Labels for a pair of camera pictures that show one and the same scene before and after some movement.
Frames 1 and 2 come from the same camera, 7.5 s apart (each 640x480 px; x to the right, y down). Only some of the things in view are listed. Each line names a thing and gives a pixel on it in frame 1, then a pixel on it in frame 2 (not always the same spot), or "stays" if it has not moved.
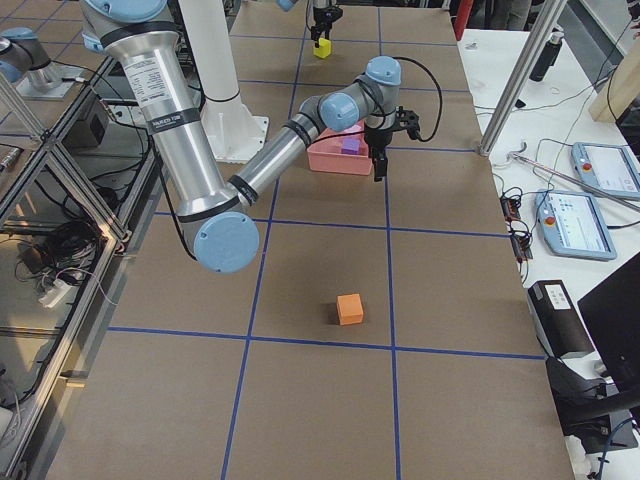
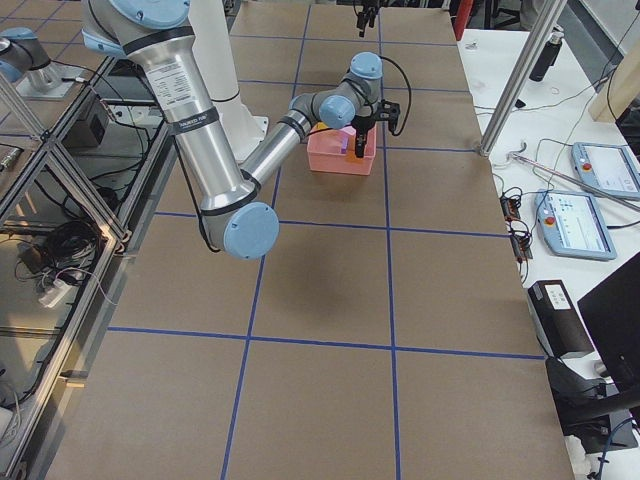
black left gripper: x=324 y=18 to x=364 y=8
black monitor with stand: x=602 y=418 stays
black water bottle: x=547 y=57 stays
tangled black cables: x=67 y=254 stays
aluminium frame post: x=549 y=16 stays
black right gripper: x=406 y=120 to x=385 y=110
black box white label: x=557 y=321 stays
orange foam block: x=349 y=308 to x=353 y=159
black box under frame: x=89 y=132 stays
